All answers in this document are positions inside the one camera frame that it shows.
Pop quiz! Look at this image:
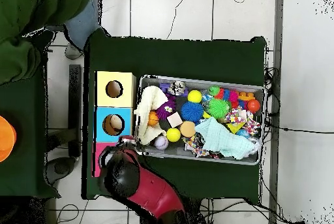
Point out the white printed ball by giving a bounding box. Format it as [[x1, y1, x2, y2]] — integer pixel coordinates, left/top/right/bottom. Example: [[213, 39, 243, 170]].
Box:
[[153, 135, 170, 150]]

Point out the orange bowl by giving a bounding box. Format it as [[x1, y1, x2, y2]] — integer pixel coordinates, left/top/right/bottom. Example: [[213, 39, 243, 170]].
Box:
[[0, 115, 17, 163]]

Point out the light blue knit cloth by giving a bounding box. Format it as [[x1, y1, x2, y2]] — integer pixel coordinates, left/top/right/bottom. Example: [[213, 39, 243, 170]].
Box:
[[194, 117, 259, 160]]

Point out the dark green table cloth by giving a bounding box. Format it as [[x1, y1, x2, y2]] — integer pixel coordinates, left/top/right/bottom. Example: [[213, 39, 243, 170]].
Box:
[[82, 29, 267, 200]]

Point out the cream knit cloth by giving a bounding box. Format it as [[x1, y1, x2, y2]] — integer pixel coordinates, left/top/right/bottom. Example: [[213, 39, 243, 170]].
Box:
[[132, 85, 170, 145]]

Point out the clear mesh bin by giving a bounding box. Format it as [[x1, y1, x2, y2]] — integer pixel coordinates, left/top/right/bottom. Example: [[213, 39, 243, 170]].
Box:
[[132, 74, 266, 167]]

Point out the person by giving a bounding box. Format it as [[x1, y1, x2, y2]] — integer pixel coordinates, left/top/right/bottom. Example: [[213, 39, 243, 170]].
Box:
[[0, 0, 102, 86]]

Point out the green covered side table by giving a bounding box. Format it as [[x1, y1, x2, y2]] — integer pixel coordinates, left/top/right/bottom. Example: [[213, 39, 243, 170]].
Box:
[[0, 30, 61, 199]]

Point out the orange round sponge disc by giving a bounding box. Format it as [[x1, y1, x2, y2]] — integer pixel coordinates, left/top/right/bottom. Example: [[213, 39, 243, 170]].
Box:
[[179, 120, 196, 138]]

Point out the grey round base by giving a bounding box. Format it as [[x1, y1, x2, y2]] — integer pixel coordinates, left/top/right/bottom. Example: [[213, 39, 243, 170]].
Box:
[[45, 155, 77, 185]]

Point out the red orange ball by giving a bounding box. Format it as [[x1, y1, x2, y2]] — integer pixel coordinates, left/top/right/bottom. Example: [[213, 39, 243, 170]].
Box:
[[247, 99, 262, 113]]

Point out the yellow ball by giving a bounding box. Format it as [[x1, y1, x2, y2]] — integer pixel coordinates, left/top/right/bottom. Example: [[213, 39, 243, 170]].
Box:
[[187, 89, 203, 104], [166, 127, 181, 143]]

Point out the black cable bundle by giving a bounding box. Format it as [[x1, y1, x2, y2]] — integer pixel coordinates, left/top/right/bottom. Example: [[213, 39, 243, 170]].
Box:
[[263, 66, 281, 116]]

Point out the blue spiky eyed toy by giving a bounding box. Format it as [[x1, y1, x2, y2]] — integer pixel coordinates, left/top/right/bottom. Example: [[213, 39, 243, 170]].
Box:
[[180, 101, 205, 123]]

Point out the plain green spiky ball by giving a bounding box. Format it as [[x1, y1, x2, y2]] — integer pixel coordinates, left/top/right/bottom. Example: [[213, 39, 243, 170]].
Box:
[[207, 97, 231, 120]]

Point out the rainbow spiky caterpillar toy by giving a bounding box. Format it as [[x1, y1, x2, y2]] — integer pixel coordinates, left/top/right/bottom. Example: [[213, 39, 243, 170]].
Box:
[[208, 85, 249, 110]]

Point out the wooden cube block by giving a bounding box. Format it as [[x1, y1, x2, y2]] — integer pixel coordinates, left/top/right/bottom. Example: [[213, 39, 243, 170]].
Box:
[[166, 112, 184, 129]]

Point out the black upright panel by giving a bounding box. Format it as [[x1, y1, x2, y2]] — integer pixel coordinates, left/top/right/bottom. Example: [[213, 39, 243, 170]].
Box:
[[68, 64, 82, 158]]

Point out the orange toy basketball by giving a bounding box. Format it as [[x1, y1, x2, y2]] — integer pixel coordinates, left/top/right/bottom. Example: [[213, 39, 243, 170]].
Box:
[[147, 110, 160, 127]]

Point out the wooden box with three holes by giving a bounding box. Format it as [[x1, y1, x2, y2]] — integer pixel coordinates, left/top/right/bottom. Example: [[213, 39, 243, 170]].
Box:
[[91, 71, 137, 178]]

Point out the purple spiky eyed toy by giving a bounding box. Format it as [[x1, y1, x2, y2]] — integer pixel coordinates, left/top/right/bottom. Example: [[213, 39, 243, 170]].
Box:
[[155, 95, 177, 120]]

